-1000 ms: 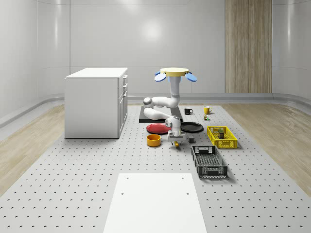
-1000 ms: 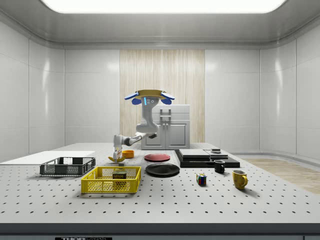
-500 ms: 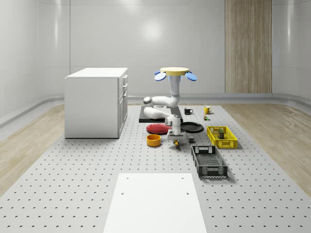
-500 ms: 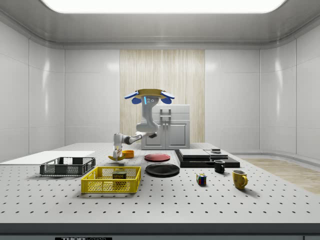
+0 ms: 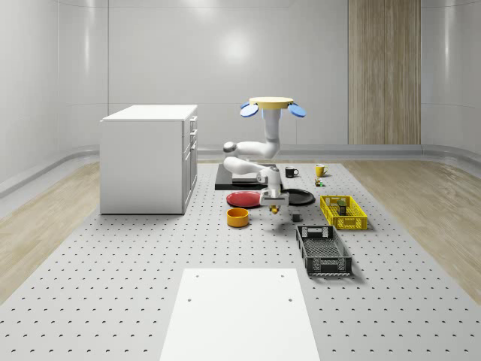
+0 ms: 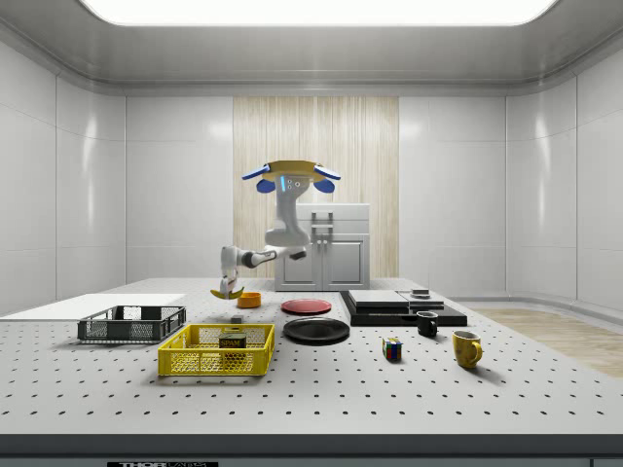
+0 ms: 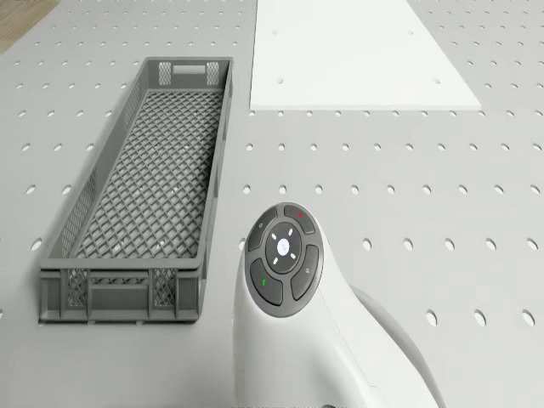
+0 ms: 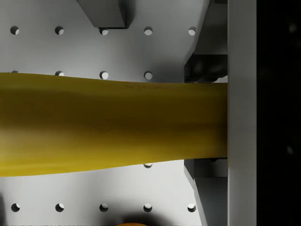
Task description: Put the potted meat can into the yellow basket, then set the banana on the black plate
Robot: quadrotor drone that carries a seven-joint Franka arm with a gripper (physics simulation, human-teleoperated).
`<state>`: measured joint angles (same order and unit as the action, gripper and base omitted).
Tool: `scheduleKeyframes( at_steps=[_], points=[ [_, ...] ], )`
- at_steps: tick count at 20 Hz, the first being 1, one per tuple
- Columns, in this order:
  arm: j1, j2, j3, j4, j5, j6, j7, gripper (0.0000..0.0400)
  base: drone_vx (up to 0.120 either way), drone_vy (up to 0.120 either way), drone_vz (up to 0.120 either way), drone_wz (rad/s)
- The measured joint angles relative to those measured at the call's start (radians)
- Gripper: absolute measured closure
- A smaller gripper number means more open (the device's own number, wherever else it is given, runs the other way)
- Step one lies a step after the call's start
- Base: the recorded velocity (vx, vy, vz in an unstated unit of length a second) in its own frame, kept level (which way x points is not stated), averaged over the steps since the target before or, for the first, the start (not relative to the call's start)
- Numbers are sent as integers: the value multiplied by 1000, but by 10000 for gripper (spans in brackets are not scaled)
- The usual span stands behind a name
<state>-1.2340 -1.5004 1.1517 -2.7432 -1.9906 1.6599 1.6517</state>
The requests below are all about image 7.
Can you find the dark grey basket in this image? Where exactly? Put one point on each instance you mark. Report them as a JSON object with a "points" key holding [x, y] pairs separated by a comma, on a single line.
{"points": [[140, 212]]}

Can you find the white board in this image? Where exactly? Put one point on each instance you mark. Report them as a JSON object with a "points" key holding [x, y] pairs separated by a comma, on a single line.
{"points": [[353, 55]]}

